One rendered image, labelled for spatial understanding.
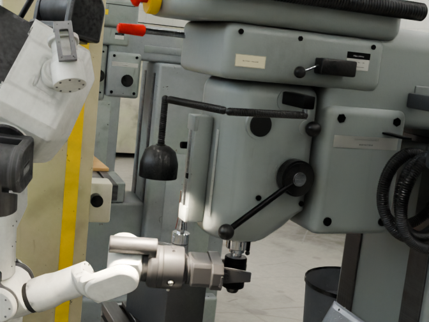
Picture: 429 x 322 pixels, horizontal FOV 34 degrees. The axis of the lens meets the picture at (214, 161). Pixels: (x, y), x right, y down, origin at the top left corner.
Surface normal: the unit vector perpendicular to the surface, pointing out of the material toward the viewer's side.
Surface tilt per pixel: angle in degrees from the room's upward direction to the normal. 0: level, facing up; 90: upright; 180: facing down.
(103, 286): 115
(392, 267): 90
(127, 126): 90
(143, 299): 90
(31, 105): 58
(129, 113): 90
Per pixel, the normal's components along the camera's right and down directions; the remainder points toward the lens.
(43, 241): 0.37, 0.19
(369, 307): -0.92, -0.04
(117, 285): 0.07, 0.58
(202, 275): 0.12, 0.18
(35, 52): 0.52, -0.36
